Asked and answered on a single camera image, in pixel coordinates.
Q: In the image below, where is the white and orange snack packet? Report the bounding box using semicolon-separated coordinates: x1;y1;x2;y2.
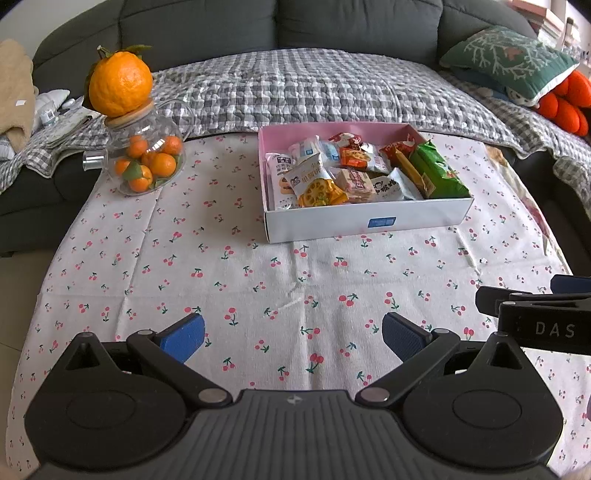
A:
284;152;349;208

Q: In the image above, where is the beige floral cloth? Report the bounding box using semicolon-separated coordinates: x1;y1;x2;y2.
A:
485;143;578;278

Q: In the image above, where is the gold bar packet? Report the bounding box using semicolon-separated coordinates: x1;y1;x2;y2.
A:
397;152;437;199

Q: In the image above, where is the blue and white plush toy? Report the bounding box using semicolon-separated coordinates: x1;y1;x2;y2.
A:
450;67;539;108

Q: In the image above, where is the white box with pink inside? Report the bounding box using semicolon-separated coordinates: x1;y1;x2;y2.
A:
257;122;475;244

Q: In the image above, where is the grey checkered blanket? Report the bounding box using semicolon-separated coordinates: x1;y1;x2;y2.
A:
0;48;591;195

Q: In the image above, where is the large orange with leaves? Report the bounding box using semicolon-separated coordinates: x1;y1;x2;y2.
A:
84;45;154;117

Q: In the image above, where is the stack of books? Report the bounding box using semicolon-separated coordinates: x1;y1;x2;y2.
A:
510;0;587;49

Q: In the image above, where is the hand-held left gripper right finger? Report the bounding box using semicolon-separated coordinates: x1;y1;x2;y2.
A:
355;312;532;409

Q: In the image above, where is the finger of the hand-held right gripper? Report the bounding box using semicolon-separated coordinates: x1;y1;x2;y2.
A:
475;286;591;317
551;275;591;295

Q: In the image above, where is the glass jar with orange lid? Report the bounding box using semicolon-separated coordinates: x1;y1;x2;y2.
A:
83;99;187;197

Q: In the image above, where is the long white biscuit packet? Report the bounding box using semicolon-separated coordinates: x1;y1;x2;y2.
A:
264;152;296;210

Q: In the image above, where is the orange plush toy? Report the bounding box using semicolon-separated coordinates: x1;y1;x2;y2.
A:
536;69;591;137

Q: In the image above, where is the white plastic item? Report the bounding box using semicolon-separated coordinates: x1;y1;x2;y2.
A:
34;89;88;139

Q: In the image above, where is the dark grey sofa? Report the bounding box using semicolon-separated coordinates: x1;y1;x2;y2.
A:
0;0;591;257

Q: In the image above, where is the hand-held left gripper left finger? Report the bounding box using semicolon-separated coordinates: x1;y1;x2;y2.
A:
60;313;232;409

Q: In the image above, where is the wooden teapot lid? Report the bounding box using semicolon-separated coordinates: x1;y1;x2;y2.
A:
104;100;158;128

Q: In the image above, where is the beige fluffy cloth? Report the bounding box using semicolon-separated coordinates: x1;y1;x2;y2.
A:
0;39;38;153

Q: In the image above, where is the green snack packet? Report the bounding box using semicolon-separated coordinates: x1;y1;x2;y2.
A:
409;140;472;200

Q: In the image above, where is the orange-red snack packet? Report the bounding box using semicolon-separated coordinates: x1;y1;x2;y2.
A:
339;147;372;169

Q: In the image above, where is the red and white candy packet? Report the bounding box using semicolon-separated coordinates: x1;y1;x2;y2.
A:
329;132;363;149
379;141;419;168

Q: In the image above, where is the tan biscuit packet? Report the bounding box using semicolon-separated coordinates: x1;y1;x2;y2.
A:
333;168;376;204

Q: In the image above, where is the cluster of small oranges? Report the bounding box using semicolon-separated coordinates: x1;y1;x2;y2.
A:
114;134;183;193

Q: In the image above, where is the green pillow with white pattern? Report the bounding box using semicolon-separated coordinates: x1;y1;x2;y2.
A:
438;25;580;108

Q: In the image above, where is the white packet with black print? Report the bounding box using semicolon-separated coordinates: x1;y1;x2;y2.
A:
369;167;423;202

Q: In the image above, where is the cherry print tablecloth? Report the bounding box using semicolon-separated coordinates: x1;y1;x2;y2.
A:
7;131;591;480

